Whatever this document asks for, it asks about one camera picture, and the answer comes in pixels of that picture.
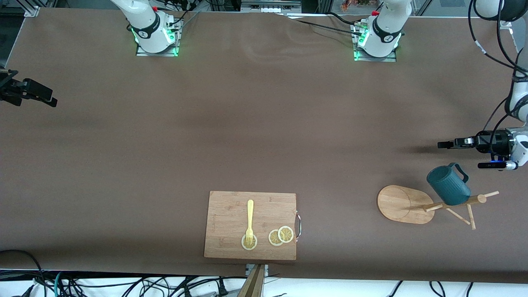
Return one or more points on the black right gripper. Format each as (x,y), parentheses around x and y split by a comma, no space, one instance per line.
(8,89)

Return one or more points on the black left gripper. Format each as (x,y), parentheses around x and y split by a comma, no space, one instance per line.
(496,141)

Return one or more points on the teal mug yellow inside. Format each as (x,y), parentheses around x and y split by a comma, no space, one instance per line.
(447,185)

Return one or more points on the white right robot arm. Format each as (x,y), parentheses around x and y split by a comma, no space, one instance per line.
(144,24)

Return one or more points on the wooden mug rack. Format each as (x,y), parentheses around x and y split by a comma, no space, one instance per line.
(404,204)

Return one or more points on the lemon slice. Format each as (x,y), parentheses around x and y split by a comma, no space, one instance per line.
(286,234)
(273,238)
(244,246)

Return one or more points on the brown table cover sheet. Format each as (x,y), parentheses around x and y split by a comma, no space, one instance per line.
(264,123)

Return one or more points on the yellow plastic fork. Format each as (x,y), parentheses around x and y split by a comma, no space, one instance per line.
(250,218)

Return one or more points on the bamboo cutting board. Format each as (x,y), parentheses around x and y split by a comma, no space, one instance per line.
(247,218)

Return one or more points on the white power strip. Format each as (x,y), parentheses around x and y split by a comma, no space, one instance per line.
(270,5)

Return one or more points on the wooden stand leg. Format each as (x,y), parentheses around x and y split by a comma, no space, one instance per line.
(252,284)

